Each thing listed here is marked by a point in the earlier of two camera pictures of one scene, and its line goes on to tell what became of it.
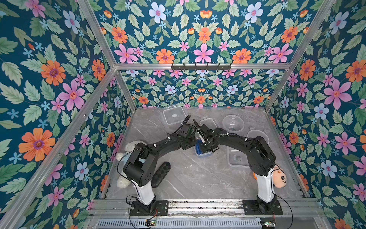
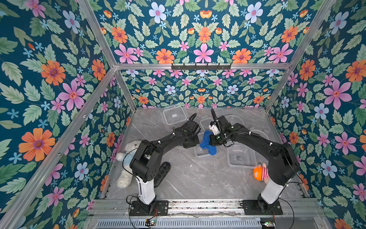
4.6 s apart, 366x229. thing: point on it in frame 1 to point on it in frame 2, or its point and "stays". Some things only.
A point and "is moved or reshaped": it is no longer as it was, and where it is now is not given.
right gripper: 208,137 to 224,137
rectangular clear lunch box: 198,146 stays
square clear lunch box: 237,158 stays
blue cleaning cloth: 198,146 is moved or reshaped
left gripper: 191,137 stays
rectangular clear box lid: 209,122 stays
